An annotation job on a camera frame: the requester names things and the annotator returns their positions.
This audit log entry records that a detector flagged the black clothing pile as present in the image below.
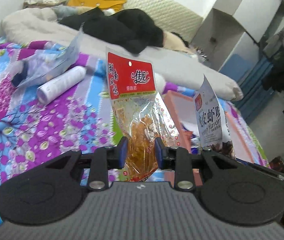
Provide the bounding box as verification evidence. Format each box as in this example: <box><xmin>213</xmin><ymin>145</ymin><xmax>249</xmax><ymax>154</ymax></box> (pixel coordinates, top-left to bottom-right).
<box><xmin>58</xmin><ymin>7</ymin><xmax>164</xmax><ymax>55</ymax></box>

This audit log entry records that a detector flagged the beige quilted headboard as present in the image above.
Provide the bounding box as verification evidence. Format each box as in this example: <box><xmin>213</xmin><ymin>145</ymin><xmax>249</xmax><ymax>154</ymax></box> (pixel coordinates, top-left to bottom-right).
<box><xmin>123</xmin><ymin>0</ymin><xmax>203</xmax><ymax>42</ymax></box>

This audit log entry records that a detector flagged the white spray can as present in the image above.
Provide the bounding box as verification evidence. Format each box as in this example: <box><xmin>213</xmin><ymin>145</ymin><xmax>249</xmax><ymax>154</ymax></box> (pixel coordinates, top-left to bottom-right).
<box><xmin>37</xmin><ymin>66</ymin><xmax>86</xmax><ymax>105</ymax></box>

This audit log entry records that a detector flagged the red label spicy strips packet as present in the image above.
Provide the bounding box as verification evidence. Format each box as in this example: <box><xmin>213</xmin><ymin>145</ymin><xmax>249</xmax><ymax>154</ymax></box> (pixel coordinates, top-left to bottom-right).
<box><xmin>106</xmin><ymin>48</ymin><xmax>181</xmax><ymax>181</ymax></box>

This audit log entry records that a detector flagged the blue curtain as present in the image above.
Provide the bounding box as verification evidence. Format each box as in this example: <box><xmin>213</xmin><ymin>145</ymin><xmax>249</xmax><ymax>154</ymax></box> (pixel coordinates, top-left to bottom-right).
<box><xmin>220</xmin><ymin>54</ymin><xmax>274</xmax><ymax>124</ymax></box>

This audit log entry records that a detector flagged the grey white cabinet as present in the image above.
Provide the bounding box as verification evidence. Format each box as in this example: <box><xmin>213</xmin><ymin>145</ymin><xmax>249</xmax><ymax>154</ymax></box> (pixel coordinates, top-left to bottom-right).
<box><xmin>192</xmin><ymin>0</ymin><xmax>282</xmax><ymax>81</ymax></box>

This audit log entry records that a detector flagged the white blue plush toy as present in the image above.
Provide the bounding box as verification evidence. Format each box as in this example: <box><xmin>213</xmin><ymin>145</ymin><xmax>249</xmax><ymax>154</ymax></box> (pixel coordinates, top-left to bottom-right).
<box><xmin>154</xmin><ymin>73</ymin><xmax>166</xmax><ymax>94</ymax></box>

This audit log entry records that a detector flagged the pink cardboard box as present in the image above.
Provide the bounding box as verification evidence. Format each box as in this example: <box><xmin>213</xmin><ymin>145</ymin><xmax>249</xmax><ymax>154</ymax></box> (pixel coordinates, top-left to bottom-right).
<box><xmin>162</xmin><ymin>90</ymin><xmax>255</xmax><ymax>188</ymax></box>

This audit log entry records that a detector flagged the white shrimp flavour packet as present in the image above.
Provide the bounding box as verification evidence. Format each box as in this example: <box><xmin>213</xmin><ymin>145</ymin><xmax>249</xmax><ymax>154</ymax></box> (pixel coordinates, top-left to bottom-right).
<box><xmin>193</xmin><ymin>77</ymin><xmax>235</xmax><ymax>159</ymax></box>

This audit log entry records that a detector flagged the yellow pillow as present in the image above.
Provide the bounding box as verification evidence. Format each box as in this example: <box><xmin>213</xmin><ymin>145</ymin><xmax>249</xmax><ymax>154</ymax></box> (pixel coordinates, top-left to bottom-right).
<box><xmin>67</xmin><ymin>0</ymin><xmax>127</xmax><ymax>12</ymax></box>

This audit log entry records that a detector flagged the floral purple bed sheet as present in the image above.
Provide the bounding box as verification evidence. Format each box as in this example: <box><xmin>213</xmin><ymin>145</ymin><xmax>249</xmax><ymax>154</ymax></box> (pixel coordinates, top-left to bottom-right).
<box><xmin>0</xmin><ymin>36</ymin><xmax>270</xmax><ymax>230</ymax></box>

